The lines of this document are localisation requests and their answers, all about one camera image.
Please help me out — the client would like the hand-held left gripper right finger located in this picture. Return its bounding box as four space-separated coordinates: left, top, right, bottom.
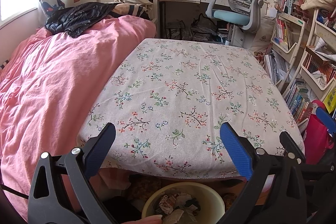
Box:
218 122 307 224

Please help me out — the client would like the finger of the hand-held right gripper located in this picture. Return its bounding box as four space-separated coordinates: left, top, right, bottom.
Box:
316 107 336 136
279 131 306 164

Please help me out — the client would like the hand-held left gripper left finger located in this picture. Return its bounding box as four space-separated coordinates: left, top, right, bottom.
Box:
28 122 116 224

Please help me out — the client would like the cream plastic bin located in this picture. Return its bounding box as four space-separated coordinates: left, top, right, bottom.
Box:
142 182 226 224

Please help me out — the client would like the yellow box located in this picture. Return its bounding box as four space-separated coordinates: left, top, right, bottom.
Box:
322 88 336 114

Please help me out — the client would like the row of colourful floor books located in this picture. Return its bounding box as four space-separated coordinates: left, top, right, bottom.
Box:
283 78 319 123

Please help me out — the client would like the row of dark books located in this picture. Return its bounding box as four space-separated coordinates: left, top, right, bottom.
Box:
306 54 336 83

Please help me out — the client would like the stack of papers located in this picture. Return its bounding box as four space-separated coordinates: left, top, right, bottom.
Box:
264 52 289 84

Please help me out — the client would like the white tiered book rack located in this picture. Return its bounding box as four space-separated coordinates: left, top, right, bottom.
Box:
270 11 306 93
283 7 336 109

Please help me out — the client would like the pink blanket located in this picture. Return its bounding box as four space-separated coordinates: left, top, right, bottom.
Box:
0 15 158 222

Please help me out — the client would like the row of thin colourful books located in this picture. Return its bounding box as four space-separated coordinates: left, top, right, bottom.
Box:
276 19 293 51

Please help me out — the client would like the floral tablecloth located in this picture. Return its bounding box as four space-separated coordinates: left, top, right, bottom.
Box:
79 38 305 178

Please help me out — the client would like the white bag with tree print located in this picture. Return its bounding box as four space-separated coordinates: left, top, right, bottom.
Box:
248 17 275 54

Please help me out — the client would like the pile of plastic bags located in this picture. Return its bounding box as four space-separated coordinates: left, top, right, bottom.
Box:
167 18 229 43

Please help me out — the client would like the black puffer jacket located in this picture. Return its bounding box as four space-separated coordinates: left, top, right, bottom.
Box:
45 2 120 38

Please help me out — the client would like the beige striped cloth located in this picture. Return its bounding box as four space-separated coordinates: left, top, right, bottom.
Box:
110 2 153 21

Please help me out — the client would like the black cable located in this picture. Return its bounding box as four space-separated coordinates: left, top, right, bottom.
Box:
0 183 29 199

